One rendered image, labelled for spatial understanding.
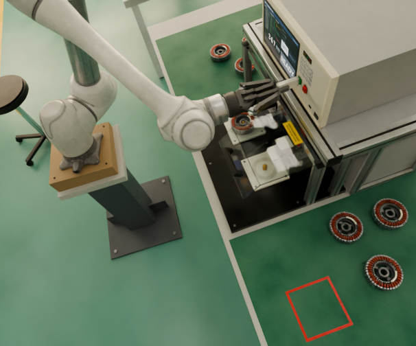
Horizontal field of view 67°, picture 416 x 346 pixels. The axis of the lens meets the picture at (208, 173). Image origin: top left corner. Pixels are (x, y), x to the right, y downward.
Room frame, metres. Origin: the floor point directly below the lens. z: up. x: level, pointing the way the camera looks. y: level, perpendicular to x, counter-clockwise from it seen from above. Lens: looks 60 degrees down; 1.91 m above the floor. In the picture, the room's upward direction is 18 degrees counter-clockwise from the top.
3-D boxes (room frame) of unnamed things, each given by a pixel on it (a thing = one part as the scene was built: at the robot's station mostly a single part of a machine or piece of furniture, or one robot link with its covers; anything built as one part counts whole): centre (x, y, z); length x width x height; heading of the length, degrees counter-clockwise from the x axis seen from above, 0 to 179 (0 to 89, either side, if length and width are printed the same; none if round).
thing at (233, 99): (0.64, -0.16, 1.18); 0.09 x 0.08 x 0.07; 93
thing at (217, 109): (0.63, -0.08, 1.18); 0.09 x 0.06 x 0.09; 3
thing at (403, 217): (0.28, -0.58, 0.77); 0.11 x 0.11 x 0.04
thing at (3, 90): (1.93, 1.18, 0.28); 0.54 x 0.49 x 0.56; 93
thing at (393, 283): (0.10, -0.45, 0.77); 0.11 x 0.11 x 0.04
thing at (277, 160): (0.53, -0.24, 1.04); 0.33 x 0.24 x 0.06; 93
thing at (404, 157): (0.42, -0.64, 0.91); 0.28 x 0.03 x 0.32; 93
